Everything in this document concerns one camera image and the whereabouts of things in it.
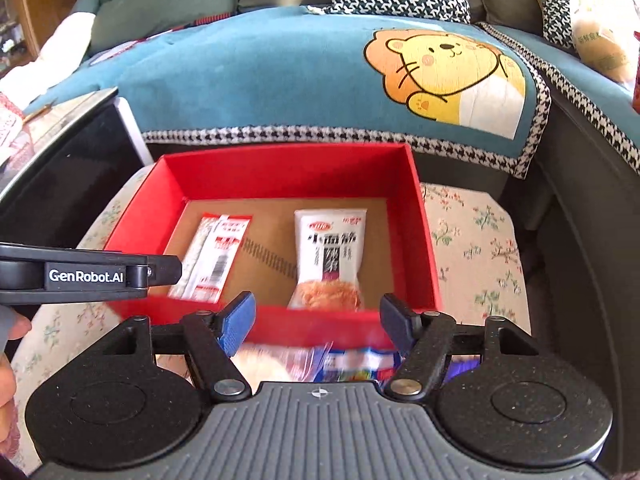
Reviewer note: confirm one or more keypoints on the red cardboard box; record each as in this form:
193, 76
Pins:
300, 170

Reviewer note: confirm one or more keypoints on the long white red snack packet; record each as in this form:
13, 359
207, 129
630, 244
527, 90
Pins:
220, 250

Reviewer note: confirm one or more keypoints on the dark grey sofa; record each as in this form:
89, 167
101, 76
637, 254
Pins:
590, 200

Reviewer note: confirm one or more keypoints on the green cushion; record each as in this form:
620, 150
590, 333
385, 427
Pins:
165, 5

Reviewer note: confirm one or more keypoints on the small orange houndstooth pillow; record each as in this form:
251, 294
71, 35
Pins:
555, 15

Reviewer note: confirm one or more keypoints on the person's left hand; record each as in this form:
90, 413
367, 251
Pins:
19, 329

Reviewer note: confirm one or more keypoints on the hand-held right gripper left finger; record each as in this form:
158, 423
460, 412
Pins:
238, 327

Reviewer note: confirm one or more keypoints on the beige clear snack packet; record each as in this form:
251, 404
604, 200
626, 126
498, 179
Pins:
260, 366

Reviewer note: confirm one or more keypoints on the blue lion print blanket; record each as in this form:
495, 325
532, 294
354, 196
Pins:
275, 75

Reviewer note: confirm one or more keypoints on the purple snack packet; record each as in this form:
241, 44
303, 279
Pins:
462, 364

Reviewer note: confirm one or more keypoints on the floral seat cushion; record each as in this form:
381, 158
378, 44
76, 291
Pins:
475, 240

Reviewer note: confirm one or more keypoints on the white plastic bag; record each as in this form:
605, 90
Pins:
600, 35

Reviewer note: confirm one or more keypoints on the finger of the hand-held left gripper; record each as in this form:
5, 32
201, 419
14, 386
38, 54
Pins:
165, 270

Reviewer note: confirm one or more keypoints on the blue white sausage packet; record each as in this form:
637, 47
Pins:
350, 362

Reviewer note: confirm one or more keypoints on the white cloth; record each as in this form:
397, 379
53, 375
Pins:
55, 45

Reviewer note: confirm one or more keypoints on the blue houndstooth trimmed sofa cover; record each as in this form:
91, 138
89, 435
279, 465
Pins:
540, 55

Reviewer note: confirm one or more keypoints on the black glossy side table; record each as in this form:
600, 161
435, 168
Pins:
60, 185

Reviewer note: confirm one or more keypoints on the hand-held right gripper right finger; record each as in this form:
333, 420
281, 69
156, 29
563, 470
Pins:
396, 321

